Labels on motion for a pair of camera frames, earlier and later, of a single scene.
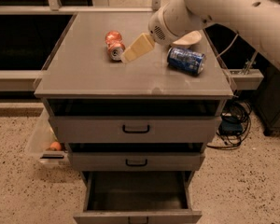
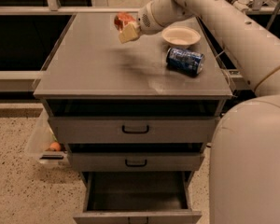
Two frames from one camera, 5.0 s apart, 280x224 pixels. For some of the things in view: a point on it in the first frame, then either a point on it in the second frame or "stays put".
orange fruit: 55,146 stays put
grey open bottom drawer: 138,197 stays put
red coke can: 115,45 -> 122,19
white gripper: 158,29 -> 145,21
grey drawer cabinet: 136,117 stays put
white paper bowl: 191,37 stays put
